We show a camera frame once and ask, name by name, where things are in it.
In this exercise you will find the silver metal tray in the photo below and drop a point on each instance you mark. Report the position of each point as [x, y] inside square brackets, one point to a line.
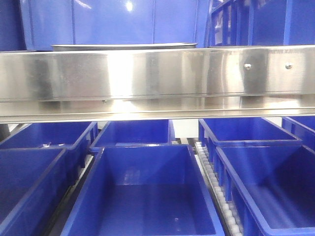
[106, 47]

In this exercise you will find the blue bin rear centre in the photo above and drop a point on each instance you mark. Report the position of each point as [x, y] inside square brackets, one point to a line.
[134, 132]

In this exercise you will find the white roller track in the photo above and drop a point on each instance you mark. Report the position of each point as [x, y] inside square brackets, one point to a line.
[226, 210]

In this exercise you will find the blue bin rear right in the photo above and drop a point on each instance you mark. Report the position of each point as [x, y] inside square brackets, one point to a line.
[242, 132]

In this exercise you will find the blue bin lower centre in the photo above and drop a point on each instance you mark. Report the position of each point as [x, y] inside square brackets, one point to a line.
[144, 191]

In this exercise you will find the blue bin rear left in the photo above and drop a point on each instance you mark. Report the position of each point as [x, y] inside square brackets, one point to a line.
[76, 137]

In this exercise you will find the blue crate upper right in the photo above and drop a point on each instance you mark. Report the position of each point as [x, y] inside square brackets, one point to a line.
[260, 22]

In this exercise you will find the blue crate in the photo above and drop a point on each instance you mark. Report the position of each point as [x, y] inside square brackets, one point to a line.
[260, 22]
[11, 27]

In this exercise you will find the blue bin lower right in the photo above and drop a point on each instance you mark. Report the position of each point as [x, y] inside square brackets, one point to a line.
[272, 188]

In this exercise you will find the blue bin lower left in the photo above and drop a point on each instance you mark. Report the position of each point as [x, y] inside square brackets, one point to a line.
[32, 183]

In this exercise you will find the blue bin far right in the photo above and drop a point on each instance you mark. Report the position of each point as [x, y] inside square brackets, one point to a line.
[302, 127]

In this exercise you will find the large blue bin upper centre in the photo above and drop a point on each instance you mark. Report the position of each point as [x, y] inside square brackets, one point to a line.
[56, 22]

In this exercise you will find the blue crate upper left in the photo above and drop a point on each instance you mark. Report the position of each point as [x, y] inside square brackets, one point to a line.
[11, 27]

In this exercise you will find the stainless steel shelf rail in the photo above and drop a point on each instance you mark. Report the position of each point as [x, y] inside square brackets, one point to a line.
[245, 81]

